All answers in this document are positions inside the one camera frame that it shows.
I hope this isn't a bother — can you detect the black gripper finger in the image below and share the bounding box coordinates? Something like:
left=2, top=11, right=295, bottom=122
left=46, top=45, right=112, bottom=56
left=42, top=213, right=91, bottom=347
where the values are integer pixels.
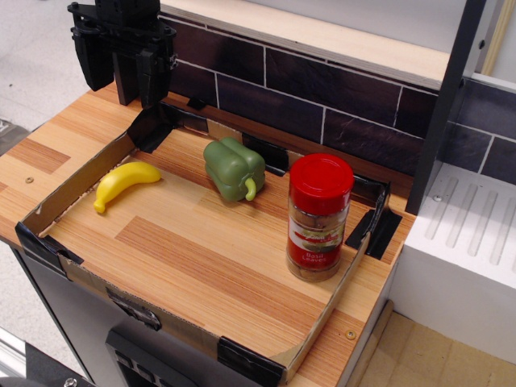
left=136, top=49, right=171, bottom=109
left=73, top=35, right=114, bottom=91

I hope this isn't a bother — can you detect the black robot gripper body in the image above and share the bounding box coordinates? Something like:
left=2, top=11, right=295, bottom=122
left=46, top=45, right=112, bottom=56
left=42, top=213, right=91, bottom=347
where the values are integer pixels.
left=67, top=1, right=176, bottom=69

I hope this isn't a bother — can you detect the basil bottle with red lid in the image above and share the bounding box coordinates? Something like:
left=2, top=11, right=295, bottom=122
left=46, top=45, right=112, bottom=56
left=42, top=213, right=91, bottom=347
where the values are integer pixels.
left=286, top=153, right=355, bottom=282

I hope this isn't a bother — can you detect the cardboard fence with black tape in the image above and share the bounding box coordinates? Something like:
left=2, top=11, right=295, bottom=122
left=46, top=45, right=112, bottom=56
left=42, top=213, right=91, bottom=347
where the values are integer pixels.
left=16, top=103, right=402, bottom=386

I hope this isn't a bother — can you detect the yellow toy banana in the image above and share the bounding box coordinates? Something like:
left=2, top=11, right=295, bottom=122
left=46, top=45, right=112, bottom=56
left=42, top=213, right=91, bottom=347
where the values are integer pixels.
left=94, top=161, right=161, bottom=214

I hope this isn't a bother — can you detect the green toy bell pepper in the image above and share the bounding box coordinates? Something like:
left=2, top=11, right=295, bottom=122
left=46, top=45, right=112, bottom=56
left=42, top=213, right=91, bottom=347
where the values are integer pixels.
left=203, top=137, right=266, bottom=202

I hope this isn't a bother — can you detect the light wooden shelf board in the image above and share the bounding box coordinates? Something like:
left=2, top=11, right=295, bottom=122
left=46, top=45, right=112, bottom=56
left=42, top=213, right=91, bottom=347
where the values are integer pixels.
left=161, top=1, right=450, bottom=90

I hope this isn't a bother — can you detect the black oven control panel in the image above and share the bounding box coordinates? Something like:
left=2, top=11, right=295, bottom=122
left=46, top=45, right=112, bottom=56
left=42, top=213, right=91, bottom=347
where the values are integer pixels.
left=105, top=330, right=197, bottom=387

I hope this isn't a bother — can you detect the white sink drainboard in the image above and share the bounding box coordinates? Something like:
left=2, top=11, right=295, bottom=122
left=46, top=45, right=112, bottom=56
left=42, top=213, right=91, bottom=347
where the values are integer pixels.
left=389, top=164, right=515, bottom=363

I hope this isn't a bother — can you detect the black shelf post right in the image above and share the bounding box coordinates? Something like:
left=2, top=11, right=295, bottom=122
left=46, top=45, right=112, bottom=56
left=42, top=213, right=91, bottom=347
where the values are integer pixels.
left=406, top=0, right=493, bottom=214

